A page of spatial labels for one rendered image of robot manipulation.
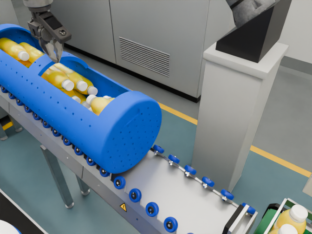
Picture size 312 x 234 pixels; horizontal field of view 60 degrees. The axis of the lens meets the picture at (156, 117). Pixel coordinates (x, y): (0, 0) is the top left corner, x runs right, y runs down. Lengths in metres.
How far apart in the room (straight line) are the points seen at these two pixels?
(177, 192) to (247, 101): 0.65
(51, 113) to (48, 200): 1.26
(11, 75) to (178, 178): 0.75
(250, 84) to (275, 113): 1.56
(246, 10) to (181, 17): 1.19
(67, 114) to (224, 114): 0.90
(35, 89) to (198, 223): 0.72
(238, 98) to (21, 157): 1.82
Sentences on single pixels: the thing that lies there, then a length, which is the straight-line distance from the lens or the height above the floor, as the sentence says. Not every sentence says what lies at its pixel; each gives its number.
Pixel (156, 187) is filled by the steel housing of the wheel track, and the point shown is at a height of 0.93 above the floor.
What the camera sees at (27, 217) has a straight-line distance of 1.97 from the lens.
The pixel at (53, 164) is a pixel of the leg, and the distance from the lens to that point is 1.71.
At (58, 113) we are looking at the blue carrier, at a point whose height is 1.15.
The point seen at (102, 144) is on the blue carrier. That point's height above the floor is 1.16.
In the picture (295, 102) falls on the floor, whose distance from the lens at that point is 3.14.
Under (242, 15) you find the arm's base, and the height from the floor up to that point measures 1.29.
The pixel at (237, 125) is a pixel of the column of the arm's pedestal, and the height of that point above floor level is 0.74.
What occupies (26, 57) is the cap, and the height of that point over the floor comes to 1.15.
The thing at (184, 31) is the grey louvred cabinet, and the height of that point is 0.74.
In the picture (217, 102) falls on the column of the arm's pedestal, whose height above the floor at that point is 0.83.
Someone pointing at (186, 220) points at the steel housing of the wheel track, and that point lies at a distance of 0.93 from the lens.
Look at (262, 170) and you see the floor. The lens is 2.34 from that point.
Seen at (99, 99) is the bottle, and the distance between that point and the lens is 0.93.
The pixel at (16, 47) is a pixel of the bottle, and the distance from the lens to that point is 1.37.
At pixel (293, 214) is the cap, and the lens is 0.82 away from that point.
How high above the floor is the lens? 1.75
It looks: 42 degrees down
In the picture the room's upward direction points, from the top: straight up
